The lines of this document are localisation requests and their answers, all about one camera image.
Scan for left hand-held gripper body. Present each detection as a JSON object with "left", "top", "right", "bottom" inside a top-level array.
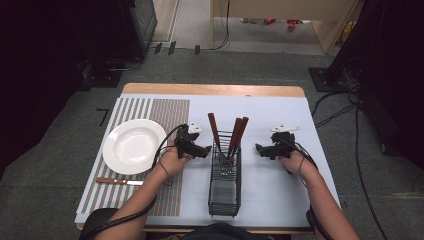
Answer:
[{"left": 174, "top": 121, "right": 203, "bottom": 160}]

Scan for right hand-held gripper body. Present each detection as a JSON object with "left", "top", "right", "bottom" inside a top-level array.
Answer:
[{"left": 270, "top": 124, "right": 300, "bottom": 160}]

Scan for person's right hand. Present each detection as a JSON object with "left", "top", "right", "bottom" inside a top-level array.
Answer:
[{"left": 278, "top": 150, "right": 316, "bottom": 176}]

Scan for person's left hand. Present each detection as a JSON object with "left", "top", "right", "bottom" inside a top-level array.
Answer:
[{"left": 159, "top": 146, "right": 194, "bottom": 178}]

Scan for striped woven placemat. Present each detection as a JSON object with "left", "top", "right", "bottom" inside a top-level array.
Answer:
[{"left": 75, "top": 97, "right": 191, "bottom": 217}]

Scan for pale blue table sheet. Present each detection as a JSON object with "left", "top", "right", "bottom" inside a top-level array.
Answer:
[{"left": 74, "top": 93, "right": 342, "bottom": 229}]

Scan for white round plate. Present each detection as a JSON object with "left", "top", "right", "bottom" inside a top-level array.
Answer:
[{"left": 102, "top": 118, "right": 168, "bottom": 176}]

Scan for person's dark clothing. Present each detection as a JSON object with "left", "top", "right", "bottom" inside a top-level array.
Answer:
[{"left": 181, "top": 223, "right": 272, "bottom": 240}]

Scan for black cabinet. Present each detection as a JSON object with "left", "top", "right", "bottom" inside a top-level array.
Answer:
[{"left": 118, "top": 0, "right": 158, "bottom": 62}]

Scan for light wooden desk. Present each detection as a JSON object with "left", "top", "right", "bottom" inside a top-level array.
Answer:
[{"left": 209, "top": 0, "right": 362, "bottom": 55}]

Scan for dark curtain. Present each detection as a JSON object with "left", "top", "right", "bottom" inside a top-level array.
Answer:
[
  {"left": 328, "top": 0, "right": 424, "bottom": 169},
  {"left": 0, "top": 0, "right": 134, "bottom": 178}
]

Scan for wooden handled fork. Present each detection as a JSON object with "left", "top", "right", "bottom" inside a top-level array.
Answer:
[{"left": 207, "top": 112, "right": 228, "bottom": 165}]

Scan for wooden handled cutlery piece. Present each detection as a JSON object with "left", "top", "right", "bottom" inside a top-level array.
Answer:
[
  {"left": 233, "top": 116, "right": 250, "bottom": 158},
  {"left": 227, "top": 117, "right": 244, "bottom": 160}
]

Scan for black wire cutlery basket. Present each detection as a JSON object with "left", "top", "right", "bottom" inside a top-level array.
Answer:
[{"left": 208, "top": 130, "right": 243, "bottom": 218}]

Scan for black floor cables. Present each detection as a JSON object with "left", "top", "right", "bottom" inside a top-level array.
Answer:
[{"left": 311, "top": 56, "right": 424, "bottom": 240}]

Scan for black stand base plate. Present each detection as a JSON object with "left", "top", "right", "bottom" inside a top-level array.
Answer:
[
  {"left": 77, "top": 59, "right": 124, "bottom": 92},
  {"left": 308, "top": 67, "right": 351, "bottom": 93}
]

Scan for wooden handled table knife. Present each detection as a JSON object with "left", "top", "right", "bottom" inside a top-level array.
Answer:
[{"left": 95, "top": 176, "right": 145, "bottom": 187}]

